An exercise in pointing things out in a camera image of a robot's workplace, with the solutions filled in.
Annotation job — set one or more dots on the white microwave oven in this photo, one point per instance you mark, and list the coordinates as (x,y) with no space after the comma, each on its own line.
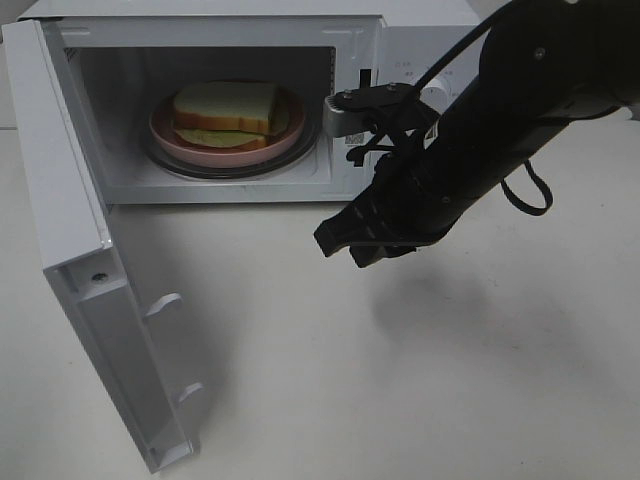
(131,55)

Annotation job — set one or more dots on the white bread sandwich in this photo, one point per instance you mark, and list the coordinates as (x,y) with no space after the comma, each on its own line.
(229,114)

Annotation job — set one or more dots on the pink round plate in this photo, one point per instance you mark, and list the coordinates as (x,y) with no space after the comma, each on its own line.
(228,124)

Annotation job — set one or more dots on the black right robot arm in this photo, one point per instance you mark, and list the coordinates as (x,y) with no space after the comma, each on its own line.
(484,109)

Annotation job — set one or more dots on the white microwave door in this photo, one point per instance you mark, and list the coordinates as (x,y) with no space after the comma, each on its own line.
(80,260)

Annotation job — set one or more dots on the white upper microwave knob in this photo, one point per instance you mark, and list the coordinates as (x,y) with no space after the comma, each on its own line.
(436,94)

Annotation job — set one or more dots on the glass microwave turntable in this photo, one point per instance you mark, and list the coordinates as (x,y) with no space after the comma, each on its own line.
(300,155)

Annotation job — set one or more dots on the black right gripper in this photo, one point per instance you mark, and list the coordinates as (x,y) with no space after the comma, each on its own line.
(416,204)

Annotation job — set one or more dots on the white warning label sticker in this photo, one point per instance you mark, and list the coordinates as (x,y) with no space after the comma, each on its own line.
(355,140)

